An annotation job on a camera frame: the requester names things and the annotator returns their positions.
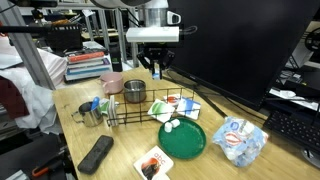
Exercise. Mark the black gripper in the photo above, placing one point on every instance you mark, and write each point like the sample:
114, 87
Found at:
156, 50

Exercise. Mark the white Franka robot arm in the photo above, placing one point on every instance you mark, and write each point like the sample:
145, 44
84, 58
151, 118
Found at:
153, 18

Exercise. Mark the silver metal bowl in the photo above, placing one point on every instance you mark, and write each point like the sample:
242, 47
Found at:
135, 95

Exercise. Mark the green round plate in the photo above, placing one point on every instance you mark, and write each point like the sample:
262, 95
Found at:
186, 140

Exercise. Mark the red and white card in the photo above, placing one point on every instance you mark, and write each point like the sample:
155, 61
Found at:
172, 99

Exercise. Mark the black box with green logo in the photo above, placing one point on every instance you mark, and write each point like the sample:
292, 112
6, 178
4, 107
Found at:
115, 58

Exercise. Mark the green and white card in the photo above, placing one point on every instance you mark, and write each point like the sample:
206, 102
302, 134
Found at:
160, 110

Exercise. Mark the pink mug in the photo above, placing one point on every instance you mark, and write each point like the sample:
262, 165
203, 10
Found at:
111, 85

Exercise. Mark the black monitor stand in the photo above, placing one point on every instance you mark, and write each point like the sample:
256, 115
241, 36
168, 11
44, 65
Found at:
206, 100

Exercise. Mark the purple edged book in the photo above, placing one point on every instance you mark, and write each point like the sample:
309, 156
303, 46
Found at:
88, 64

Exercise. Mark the small green card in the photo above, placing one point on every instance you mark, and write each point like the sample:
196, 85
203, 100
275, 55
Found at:
104, 106

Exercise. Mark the red book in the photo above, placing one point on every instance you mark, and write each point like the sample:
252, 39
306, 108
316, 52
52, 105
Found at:
86, 56

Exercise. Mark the blue and white book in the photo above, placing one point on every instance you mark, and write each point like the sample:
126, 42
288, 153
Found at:
87, 74

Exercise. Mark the large black monitor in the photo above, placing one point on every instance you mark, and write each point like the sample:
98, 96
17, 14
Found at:
240, 43

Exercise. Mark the steel pitcher cup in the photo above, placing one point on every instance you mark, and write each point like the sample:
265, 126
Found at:
90, 119

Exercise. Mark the black crate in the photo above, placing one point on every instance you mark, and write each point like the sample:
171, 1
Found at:
65, 38

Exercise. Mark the clear bag of blue packets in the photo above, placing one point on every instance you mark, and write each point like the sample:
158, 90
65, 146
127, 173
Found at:
240, 140

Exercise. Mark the white picture card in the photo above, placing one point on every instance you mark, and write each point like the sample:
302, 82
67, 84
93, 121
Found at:
161, 177

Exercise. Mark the white cloth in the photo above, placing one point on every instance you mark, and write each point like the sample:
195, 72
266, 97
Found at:
33, 96

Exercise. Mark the white papers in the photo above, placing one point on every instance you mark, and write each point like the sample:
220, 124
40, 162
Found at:
287, 94

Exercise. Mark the black pole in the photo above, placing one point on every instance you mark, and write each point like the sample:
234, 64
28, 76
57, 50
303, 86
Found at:
23, 29

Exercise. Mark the dark red cloth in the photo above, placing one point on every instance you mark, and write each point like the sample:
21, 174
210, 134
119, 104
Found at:
11, 98

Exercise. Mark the black keyboard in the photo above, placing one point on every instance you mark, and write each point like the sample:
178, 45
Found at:
293, 130

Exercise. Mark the grey round base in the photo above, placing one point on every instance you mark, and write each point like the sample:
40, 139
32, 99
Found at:
313, 158

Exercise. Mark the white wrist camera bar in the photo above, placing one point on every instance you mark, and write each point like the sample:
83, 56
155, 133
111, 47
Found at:
151, 34

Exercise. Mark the aluminium frame post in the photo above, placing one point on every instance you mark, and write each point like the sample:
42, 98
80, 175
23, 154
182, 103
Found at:
121, 33
26, 50

